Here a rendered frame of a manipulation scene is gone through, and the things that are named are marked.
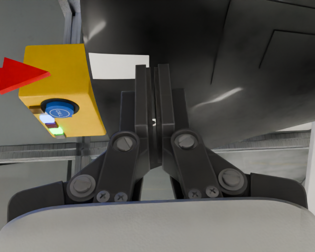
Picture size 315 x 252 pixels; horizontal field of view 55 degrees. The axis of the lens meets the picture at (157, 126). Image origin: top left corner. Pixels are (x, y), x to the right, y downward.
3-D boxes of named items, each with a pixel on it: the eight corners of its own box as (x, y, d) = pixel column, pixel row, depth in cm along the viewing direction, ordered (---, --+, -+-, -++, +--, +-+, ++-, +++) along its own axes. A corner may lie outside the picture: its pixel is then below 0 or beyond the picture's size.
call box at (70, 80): (107, 87, 61) (106, 137, 57) (57, 90, 61) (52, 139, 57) (91, 34, 46) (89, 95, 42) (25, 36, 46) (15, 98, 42)
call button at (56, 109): (77, 109, 47) (76, 119, 47) (51, 110, 47) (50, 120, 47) (70, 96, 44) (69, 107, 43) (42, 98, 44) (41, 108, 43)
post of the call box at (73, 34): (85, 23, 59) (82, 77, 54) (69, 23, 59) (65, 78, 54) (81, 11, 56) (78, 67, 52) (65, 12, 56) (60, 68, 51)
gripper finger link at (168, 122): (160, 225, 12) (155, 107, 17) (238, 221, 12) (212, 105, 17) (160, 186, 10) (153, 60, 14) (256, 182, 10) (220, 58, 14)
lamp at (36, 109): (45, 110, 46) (45, 114, 46) (33, 110, 46) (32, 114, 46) (41, 105, 44) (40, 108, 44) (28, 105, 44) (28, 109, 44)
